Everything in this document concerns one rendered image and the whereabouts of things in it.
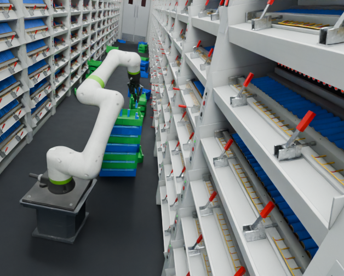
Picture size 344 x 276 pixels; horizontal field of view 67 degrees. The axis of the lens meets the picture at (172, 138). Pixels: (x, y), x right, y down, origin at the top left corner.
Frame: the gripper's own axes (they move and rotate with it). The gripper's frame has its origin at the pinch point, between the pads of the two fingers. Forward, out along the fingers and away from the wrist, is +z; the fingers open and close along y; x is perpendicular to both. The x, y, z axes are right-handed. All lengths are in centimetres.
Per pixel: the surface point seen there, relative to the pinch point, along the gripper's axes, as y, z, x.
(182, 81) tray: 41, -42, -19
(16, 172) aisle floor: -71, 37, -75
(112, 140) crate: -7.5, 18.5, -33.0
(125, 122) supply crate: 0.4, 5.9, -22.0
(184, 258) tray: 72, -19, -107
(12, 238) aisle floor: -25, 16, -120
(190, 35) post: 41, -66, -8
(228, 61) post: 68, -92, -67
